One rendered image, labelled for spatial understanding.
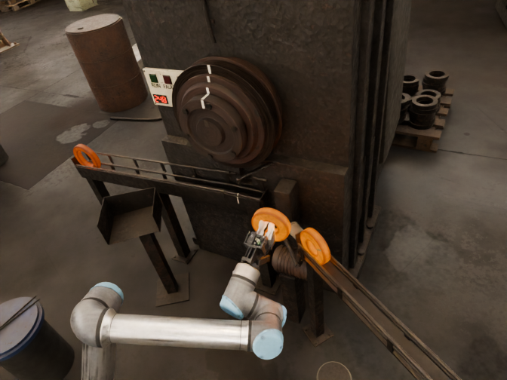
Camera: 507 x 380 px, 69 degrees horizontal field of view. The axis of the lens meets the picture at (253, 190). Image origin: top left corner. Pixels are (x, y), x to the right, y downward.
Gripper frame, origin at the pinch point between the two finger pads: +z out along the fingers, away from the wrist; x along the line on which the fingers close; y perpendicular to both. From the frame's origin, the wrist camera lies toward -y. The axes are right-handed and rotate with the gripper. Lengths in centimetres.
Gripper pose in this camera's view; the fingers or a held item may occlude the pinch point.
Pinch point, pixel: (270, 221)
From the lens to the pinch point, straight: 142.0
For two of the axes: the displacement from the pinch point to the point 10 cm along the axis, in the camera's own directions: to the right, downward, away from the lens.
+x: -8.9, -2.1, 4.0
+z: 3.8, -8.2, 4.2
